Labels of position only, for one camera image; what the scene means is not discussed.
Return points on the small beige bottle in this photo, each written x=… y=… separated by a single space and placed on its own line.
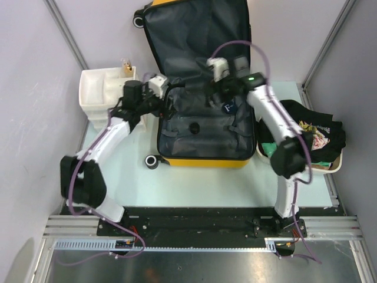
x=127 y=68

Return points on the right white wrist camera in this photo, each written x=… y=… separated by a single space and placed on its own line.
x=219 y=67

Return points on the green cloth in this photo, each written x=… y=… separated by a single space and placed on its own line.
x=269 y=148

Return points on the yellow Pikachu hard-shell suitcase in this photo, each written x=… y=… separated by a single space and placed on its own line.
x=182 y=35

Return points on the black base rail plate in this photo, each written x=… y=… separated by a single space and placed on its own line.
x=202 y=227

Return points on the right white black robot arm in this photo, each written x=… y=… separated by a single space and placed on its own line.
x=291 y=161

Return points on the dark blue round tin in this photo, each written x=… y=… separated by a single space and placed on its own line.
x=229 y=108

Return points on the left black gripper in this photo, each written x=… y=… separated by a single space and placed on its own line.
x=165 y=114

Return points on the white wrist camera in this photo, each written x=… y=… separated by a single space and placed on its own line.
x=158 y=85
x=219 y=67

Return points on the pink patterned cloth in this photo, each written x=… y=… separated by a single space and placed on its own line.
x=321 y=165

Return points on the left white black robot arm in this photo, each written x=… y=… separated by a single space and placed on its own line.
x=81 y=179

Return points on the white plastic tray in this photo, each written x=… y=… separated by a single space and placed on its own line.
x=333 y=168

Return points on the light blue table mat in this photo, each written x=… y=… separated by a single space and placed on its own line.
x=131 y=183

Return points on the black round cap container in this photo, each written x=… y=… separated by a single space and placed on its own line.
x=194 y=128

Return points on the grey slotted cable duct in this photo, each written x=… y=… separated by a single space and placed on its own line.
x=120 y=246

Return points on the white plastic drawer organizer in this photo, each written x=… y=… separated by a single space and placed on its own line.
x=100 y=89

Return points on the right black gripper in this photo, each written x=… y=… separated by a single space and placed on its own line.
x=215 y=87

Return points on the black floral print t-shirt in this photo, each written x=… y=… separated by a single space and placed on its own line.
x=329 y=137

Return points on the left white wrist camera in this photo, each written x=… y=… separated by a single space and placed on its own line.
x=158 y=85

